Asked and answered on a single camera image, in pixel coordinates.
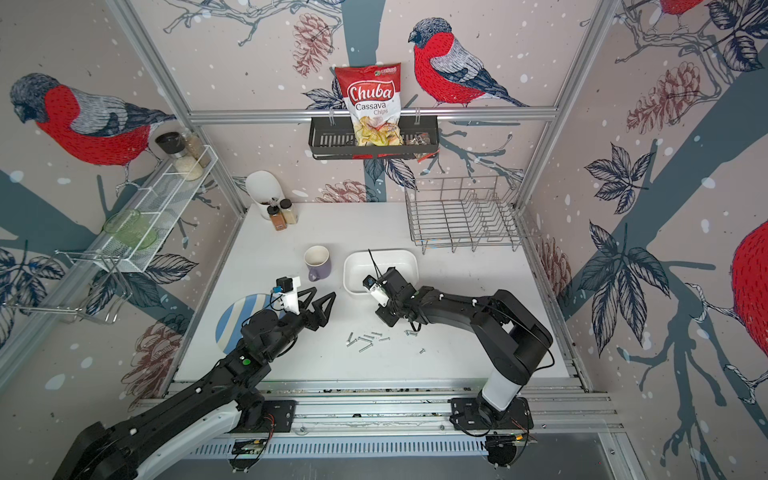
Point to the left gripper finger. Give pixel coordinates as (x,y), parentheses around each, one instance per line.
(322,309)
(305,297)

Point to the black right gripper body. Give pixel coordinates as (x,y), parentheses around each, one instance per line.
(389,313)

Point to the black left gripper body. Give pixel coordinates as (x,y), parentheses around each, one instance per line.
(291,325)

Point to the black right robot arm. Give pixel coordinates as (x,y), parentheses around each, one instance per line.
(514,340)

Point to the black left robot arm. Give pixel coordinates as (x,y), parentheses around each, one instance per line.
(224,399)

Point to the white storage box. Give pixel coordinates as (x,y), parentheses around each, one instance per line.
(358,265)

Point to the purple mug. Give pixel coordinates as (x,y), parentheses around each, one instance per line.
(318,262)

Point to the blue striped plate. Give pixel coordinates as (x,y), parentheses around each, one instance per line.
(228,328)

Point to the orange spice bottle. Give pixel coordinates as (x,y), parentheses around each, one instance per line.
(276,217)

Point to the yellow spice bottle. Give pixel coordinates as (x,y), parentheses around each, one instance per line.
(288,212)

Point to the metal dish rack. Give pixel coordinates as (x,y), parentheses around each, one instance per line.
(463,212)

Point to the white utensil holder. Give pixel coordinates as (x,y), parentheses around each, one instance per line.
(264,190)

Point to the black lid spice jar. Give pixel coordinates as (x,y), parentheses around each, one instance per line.
(184,163)

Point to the green glass bowl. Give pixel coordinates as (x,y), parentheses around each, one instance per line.
(132,228)

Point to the red Chuba chips bag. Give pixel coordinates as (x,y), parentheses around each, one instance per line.
(371,95)

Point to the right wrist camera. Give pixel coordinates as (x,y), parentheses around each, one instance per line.
(376,288)

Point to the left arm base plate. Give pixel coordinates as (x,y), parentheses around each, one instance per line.
(265,416)

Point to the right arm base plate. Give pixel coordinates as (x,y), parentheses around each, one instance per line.
(476,415)

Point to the black wire basket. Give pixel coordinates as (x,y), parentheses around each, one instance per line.
(413,138)

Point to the white wire wall shelf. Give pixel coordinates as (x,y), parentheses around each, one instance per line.
(157,206)

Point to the metal wire hanger rack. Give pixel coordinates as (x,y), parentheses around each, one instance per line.
(66,286)

